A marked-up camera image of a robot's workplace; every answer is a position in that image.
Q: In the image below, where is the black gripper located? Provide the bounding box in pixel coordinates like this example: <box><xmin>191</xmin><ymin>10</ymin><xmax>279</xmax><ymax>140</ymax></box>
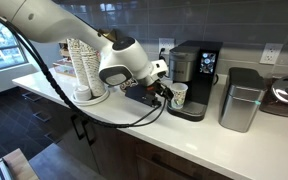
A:
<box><xmin>143</xmin><ymin>79</ymin><xmax>175</xmax><ymax>102</ymax></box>

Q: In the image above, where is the printed white paper cup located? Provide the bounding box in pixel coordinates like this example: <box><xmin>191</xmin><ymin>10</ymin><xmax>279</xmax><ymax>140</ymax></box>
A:
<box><xmin>169</xmin><ymin>82</ymin><xmax>189</xmax><ymax>110</ymax></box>

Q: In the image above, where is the black coffee maker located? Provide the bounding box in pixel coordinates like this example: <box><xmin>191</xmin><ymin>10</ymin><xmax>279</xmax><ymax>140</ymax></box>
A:
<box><xmin>166</xmin><ymin>40</ymin><xmax>224</xmax><ymax>122</ymax></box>

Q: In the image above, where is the dark patterned paper cup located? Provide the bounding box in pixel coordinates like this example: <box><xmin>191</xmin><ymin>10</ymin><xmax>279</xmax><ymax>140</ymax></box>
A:
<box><xmin>119</xmin><ymin>78</ymin><xmax>139</xmax><ymax>93</ymax></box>

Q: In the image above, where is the white round tray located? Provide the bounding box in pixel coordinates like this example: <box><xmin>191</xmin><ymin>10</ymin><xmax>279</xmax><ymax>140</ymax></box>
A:
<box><xmin>70</xmin><ymin>87</ymin><xmax>111</xmax><ymax>107</ymax></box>

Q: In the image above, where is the tall stack of paper cups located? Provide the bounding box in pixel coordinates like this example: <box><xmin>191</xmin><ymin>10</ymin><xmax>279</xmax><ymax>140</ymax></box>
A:
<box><xmin>78</xmin><ymin>39</ymin><xmax>107</xmax><ymax>98</ymax></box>
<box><xmin>66</xmin><ymin>38</ymin><xmax>90</xmax><ymax>88</ymax></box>

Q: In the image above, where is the stainless steel canister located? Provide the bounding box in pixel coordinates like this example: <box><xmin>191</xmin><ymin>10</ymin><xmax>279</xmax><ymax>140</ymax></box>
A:
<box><xmin>218</xmin><ymin>66</ymin><xmax>267</xmax><ymax>134</ymax></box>

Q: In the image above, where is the dark wooden lower cabinet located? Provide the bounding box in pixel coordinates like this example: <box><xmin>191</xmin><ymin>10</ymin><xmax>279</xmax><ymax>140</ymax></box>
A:
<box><xmin>15</xmin><ymin>81</ymin><xmax>235</xmax><ymax>180</ymax></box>

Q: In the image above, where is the dark round appliance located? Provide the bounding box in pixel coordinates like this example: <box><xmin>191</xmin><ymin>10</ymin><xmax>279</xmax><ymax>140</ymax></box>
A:
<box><xmin>259</xmin><ymin>75</ymin><xmax>288</xmax><ymax>118</ymax></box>

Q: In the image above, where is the light wooden table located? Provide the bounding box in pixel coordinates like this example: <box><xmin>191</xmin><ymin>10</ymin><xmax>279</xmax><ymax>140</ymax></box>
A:
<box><xmin>0</xmin><ymin>148</ymin><xmax>40</xmax><ymax>180</ymax></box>

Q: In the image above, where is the window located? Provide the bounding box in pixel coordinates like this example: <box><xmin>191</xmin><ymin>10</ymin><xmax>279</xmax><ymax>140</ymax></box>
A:
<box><xmin>0</xmin><ymin>14</ymin><xmax>29</xmax><ymax>75</ymax></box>

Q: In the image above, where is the black coffee maker cord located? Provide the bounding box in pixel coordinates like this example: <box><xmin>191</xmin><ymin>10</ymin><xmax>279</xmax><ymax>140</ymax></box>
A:
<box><xmin>158</xmin><ymin>47</ymin><xmax>169</xmax><ymax>63</ymax></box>

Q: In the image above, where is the white wall outlet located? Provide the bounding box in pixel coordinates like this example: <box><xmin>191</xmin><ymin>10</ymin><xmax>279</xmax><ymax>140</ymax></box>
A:
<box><xmin>259</xmin><ymin>42</ymin><xmax>284</xmax><ymax>66</ymax></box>
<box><xmin>158</xmin><ymin>37</ymin><xmax>176</xmax><ymax>56</ymax></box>

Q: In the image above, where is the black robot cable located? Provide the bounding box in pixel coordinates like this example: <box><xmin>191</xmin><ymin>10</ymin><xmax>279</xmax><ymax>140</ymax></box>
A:
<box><xmin>0</xmin><ymin>8</ymin><xmax>168</xmax><ymax>130</ymax></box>

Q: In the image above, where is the black drawer handle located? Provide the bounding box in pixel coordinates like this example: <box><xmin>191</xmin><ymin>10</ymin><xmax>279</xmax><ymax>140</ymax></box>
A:
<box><xmin>150</xmin><ymin>153</ymin><xmax>198</xmax><ymax>180</ymax></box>

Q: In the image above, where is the black cabinet handle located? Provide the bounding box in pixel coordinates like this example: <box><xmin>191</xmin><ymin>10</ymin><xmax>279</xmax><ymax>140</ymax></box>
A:
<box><xmin>44</xmin><ymin>131</ymin><xmax>64</xmax><ymax>145</ymax></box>
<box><xmin>82</xmin><ymin>119</ymin><xmax>97</xmax><ymax>147</ymax></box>
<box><xmin>70</xmin><ymin>114</ymin><xmax>86</xmax><ymax>141</ymax></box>
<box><xmin>32</xmin><ymin>111</ymin><xmax>53</xmax><ymax>123</ymax></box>
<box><xmin>21</xmin><ymin>91</ymin><xmax>44</xmax><ymax>102</ymax></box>

